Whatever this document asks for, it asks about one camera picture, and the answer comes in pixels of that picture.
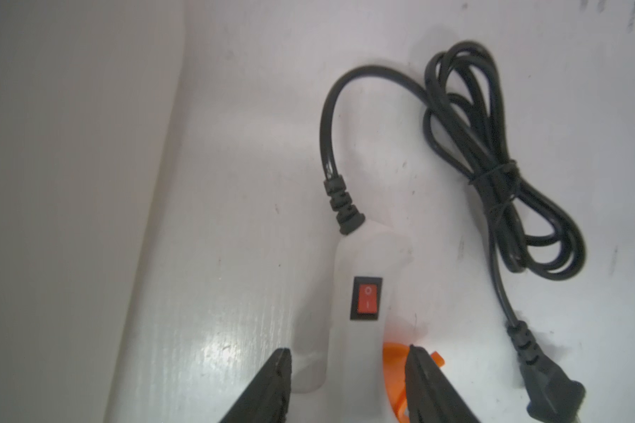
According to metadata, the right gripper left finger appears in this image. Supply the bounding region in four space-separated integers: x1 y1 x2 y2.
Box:
220 348 292 423

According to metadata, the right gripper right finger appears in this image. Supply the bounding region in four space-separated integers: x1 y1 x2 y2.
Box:
405 345 480 423

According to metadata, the cream plastic storage box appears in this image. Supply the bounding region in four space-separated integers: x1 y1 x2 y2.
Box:
0 1 185 422

